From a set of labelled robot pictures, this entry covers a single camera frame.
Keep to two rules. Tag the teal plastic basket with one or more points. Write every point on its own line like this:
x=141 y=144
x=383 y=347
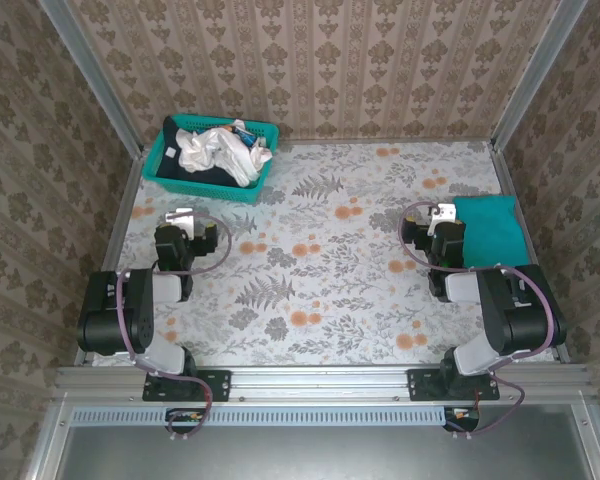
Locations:
x=205 y=192

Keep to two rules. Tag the white daisy print t-shirt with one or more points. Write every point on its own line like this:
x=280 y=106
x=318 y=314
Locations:
x=200 y=150

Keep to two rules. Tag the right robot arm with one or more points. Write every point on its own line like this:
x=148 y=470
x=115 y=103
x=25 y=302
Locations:
x=510 y=320

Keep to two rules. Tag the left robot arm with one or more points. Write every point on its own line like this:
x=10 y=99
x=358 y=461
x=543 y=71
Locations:
x=140 y=310

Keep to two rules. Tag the folded teal t-shirt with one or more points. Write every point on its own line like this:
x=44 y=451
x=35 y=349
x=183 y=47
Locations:
x=490 y=225

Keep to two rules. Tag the navy blue t-shirt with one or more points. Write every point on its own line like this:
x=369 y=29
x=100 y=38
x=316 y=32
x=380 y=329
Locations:
x=205 y=177

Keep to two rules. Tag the floral patterned table cover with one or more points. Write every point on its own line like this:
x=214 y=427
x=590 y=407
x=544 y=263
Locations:
x=330 y=345

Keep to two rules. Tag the grey metal panel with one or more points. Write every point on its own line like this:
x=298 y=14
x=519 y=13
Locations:
x=305 y=455

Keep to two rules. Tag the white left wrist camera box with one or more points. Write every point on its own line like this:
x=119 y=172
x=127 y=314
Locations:
x=180 y=220

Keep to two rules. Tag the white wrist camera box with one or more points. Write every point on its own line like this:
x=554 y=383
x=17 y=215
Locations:
x=442 y=212
x=180 y=220

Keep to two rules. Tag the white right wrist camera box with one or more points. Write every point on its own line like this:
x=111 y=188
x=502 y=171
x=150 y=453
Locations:
x=442 y=212

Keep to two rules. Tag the aluminium table side rail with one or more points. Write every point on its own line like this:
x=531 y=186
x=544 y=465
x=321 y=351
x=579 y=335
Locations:
x=505 y=175
x=111 y=245

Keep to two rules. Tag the aluminium frame post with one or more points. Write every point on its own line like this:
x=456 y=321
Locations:
x=535 y=75
x=100 y=85

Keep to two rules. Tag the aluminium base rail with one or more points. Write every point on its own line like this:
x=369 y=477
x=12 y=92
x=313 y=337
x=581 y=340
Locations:
x=320 y=382

